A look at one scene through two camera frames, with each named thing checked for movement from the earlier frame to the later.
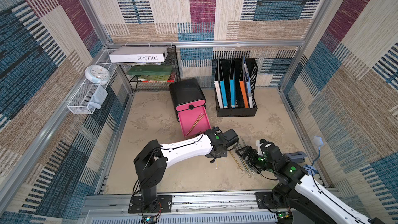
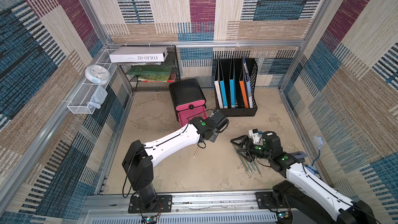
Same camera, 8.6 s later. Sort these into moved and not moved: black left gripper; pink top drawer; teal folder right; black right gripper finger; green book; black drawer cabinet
Moved: black left gripper; black right gripper finger
Not moved: black drawer cabinet; green book; pink top drawer; teal folder right
